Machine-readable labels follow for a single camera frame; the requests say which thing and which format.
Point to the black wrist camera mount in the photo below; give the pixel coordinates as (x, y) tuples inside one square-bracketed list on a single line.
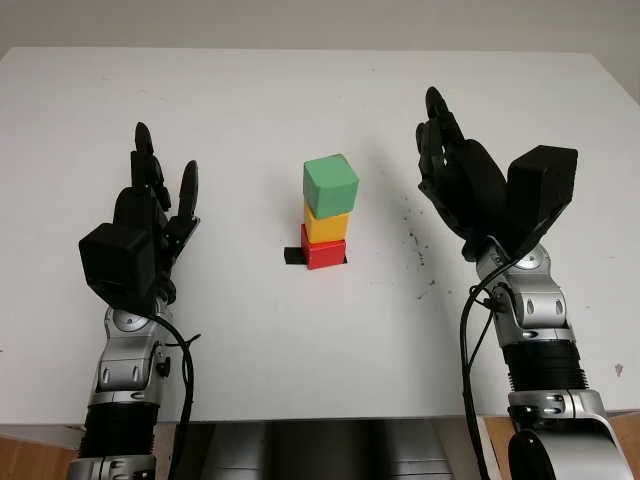
[(540, 190), (117, 265)]

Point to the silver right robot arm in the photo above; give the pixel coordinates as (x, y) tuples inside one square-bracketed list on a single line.
[(540, 310)]

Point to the green wooden block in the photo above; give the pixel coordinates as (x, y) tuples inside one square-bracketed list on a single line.
[(330, 185)]

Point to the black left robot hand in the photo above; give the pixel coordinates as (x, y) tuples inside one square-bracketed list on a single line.
[(140, 210)]

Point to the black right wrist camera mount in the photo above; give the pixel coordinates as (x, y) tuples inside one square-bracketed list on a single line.
[(540, 190)]

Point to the dark grey robot torso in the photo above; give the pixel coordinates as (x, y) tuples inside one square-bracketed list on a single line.
[(320, 450)]

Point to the black tape strip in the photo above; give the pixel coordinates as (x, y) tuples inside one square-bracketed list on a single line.
[(294, 255)]

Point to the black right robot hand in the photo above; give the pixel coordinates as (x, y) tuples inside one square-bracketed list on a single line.
[(470, 190)]

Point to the yellow wooden block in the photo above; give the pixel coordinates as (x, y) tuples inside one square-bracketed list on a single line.
[(327, 227)]

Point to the red wooden block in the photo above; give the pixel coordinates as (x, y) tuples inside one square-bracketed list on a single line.
[(325, 255)]

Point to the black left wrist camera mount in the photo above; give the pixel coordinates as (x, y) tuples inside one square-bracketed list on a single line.
[(117, 265)]

